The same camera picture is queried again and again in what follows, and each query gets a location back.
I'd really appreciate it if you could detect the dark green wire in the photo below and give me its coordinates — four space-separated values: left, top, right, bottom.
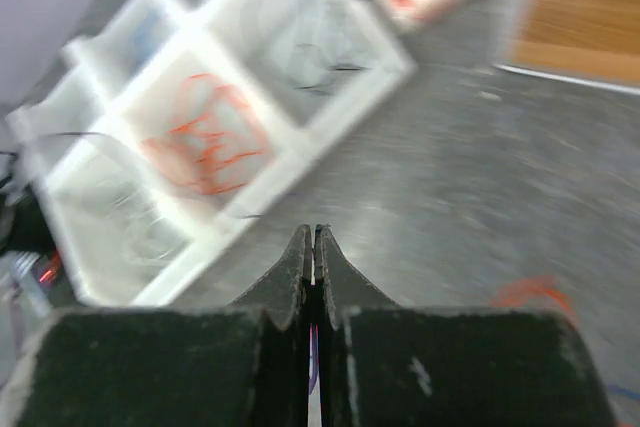
239 0 371 96

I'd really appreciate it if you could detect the white wire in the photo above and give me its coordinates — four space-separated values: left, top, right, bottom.
74 166 186 268

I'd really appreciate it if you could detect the white compartment tray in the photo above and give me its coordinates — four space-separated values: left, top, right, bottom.
8 0 415 306

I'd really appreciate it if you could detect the orange wire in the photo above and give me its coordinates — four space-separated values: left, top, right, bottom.
142 72 274 197
489 274 576 321

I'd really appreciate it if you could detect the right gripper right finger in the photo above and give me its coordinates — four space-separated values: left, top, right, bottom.
314 225 617 426

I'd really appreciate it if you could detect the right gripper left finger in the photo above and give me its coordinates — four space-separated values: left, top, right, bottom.
1 225 312 426

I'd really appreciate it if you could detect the white wire shelf rack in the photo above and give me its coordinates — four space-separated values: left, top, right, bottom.
492 0 639 95

